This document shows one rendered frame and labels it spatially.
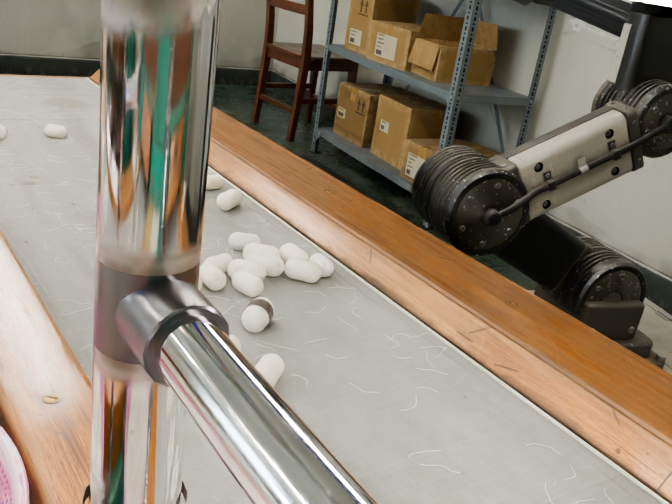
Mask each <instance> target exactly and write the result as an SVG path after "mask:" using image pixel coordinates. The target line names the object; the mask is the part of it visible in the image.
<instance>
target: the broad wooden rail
mask: <svg viewBox="0 0 672 504"><path fill-rule="evenodd" d="M208 166H209V167H210V168H211V169H213V170H214V171H215V172H217V173H218V174H220V175H221V176H222V177H224V178H225V179H226V180H228V181H229V182H231V183H232V184H233V185H235V186H236V187H237V188H239V189H240V190H241V191H243V192H244V193H246V194H247V195H248V196H250V197H251V198H252V199H254V200H255V201H257V202H258V203H259V204H261V205H262V206H263V207H265V208H266V209H267V210H269V211H270V212H272V213H273V214H274V215H276V216H277V217H278V218H280V219H281V220H282V221H284V222H285V223H287V224H288V225H289V226H291V227H292V228H293V229H295V230H296V231H298V232H299V233H300V234H302V235H303V236H304V237H306V238H307V239H308V240H310V241H311V242H313V243H314V244H315V245H317V246H318V247H319V248H321V249H322V250H323V251H325V252H326V253H328V254H329V255H330V256H332V257H333V258H334V259H336V260H337V261H339V262H340V263H341V264H343V265H344V266H345V267H347V268H348V269H349V270H351V271H352V272H354V273H355V274H356V275H358V276H359V277H360V278H362V279H363V280H365V281H366V282H367V283H369V284H370V285H371V286H373V287H374V288H375V289H377V290H378V291H380V292H381V293H382V294H384V295H385V296H386V297H388V298H389V299H390V300H392V301H393V302H395V303H396V304H397V305H399V306H400V307H401V308H403V309H404V310H406V311H407V312H408V313H410V314H411V315H412V316H414V317H415V318H416V319H418V320H419V321H421V322H422V323H423V324H425V325H426V326H427V327H429V328H430V329H432V330H433V331H434V332H436V333H437V334H438V335H440V336H441V337H442V338H444V339H445V340H447V341H448V342H449V343H451V344H452V345H453V346H455V347H456V348H457V349H459V350H460V351H462V352H463V353H464V354H466V355H467V356H468V357H470V358H471V359H473V360H474V361H475V362H477V363H478V364H479V365H481V366H482V367H483V368H485V369H486V370H488V371H489V372H490V373H492V374H493V375H494V376H496V377H497V378H498V379H500V380H501V381H503V382H504V383H505V384H507V385H508V386H509V387H511V388H512V389H514V390H515V391H516V392H518V393H519V394H520V395H522V396H523V397H524V398H526V399H527V400H529V401H530V402H531V403H533V404H534V405H535V406H537V407H538V408H540V409H541V410H542V411H544V412H545V413H546V414H548V415H549V416H550V417H552V418H553V419H555V420H556V421H557V422H559V423H560V424H561V425H563V426H564V427H565V428H567V429H568V430H570V431H571V432H572V433H574V434H575V435H576V436H578V437H579V438H581V439H582V440H583V441H585V442H586V443H587V444H589V445H590V446H591V447H593V448H594V449H596V450H597V451H598V452H600V453H601V454H602V455H604V456H605V457H606V458H608V459H609V460H611V461H612V462H613V463H615V464H616V465H617V466H619V467H620V468H622V469H623V470H624V471H626V472H627V473H628V474H630V475H631V476H632V477H634V478H635V479H637V480H638V481H639V482H641V483H642V484H643V485H645V486H646V487H648V488H649V489H650V490H652V491H653V492H654V493H656V494H657V495H658V496H660V497H661V498H663V499H664V500H665V501H667V502H668V503H669V504H672V375H671V374H669V373H668V372H666V371H664V370H663V369H661V368H659V367H657V366H656V365H654V364H652V363H651V362H649V361H647V360H645V359H644V358H642V357H640V356H639V355H637V354H635V353H633V352H632V351H630V350H628V349H627V348H625V347H623V346H622V345H620V344H618V343H616V342H615V341H613V340H611V339H610V338H608V337H606V336H604V335H603V334H601V333H599V332H598V331H596V330H594V329H592V328H591V327H589V326H587V325H586V324H584V323H582V322H581V321H579V320H577V319H575V318H574V317H572V316H570V315H569V314H567V313H565V312H563V311H562V310H560V309H558V308H557V307H555V306H553V305H551V304H550V303H548V302H546V301H545V300H543V299H541V298H539V297H538V296H536V295H534V294H533V293H531V292H529V291H528V290H526V289H524V288H522V287H521V286H519V285H517V284H516V283H514V282H512V281H510V280H509V279H507V278H505V277H504V276H502V275H500V274H498V273H497V272H495V271H493V270H492V269H490V268H488V267H487V266H485V265H483V264H481V263H480V262H478V261H476V260H475V259H473V258H471V257H469V256H468V255H466V254H464V253H463V252H461V251H459V250H457V249H456V248H454V247H452V246H451V245H449V244H447V243H446V242H444V241H442V240H440V239H439V238H437V237H435V236H434V235H432V234H430V233H428V232H427V231H425V230H423V229H421V228H419V227H417V226H416V225H414V224H413V223H411V222H410V221H408V220H406V219H405V218H403V217H401V216H399V215H398V214H396V213H394V212H393V211H391V210H389V209H387V208H386V207H384V206H382V205H381V204H379V203H377V202H376V201H374V200H372V199H370V198H369V197H367V196H365V195H364V194H362V193H360V192H358V191H357V190H355V189H353V188H352V187H350V186H348V185H346V184H345V183H343V182H341V181H340V180H338V179H336V178H335V177H333V176H331V175H329V174H328V173H326V172H324V171H323V170H321V169H319V168H317V167H316V166H314V165H312V164H311V163H309V162H307V161H306V160H304V159H302V158H300V157H299V156H297V155H295V154H294V153H292V152H290V151H288V150H287V149H285V148H283V147H282V146H280V145H278V144H276V143H275V142H273V141H271V140H270V139H268V138H266V137H265V136H263V135H261V134H259V133H258V132H256V131H254V130H253V129H251V128H249V127H247V126H246V125H244V124H242V123H241V122H239V121H237V120H236V119H234V118H232V117H230V116H229V115H227V114H225V113H224V112H222V111H220V110H218V109H217V108H215V107H213V115H212V127H211V139H210V151H209V163H208Z"/></svg>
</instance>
